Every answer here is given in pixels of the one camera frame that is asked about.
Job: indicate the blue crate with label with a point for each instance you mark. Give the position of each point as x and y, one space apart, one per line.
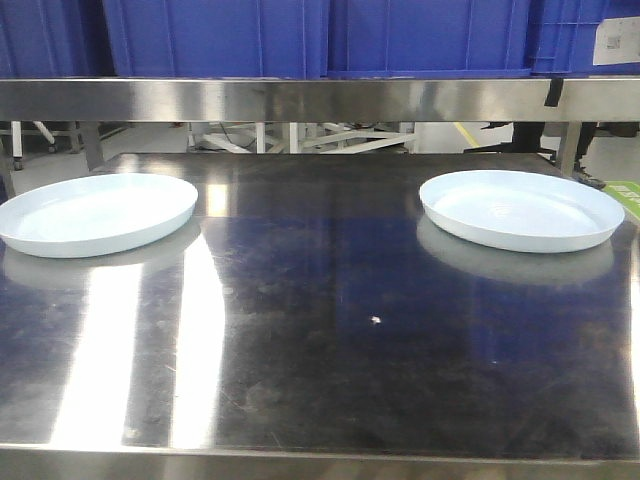
561 37

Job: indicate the blue crate centre right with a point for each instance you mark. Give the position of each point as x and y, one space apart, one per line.
428 39

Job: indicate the black tape strip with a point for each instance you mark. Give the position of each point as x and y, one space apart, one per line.
554 93

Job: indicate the blue crate centre left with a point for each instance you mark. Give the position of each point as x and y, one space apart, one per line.
219 39

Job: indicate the white metal frame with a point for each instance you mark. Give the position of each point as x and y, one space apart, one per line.
299 138

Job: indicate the pale blue plate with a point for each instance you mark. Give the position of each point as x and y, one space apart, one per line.
520 211
96 215

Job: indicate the person legs dark trousers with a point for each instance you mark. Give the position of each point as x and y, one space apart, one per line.
526 138

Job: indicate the white paper label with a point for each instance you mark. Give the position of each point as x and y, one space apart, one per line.
617 41

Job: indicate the blue crate far left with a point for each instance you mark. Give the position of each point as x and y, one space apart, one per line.
54 39

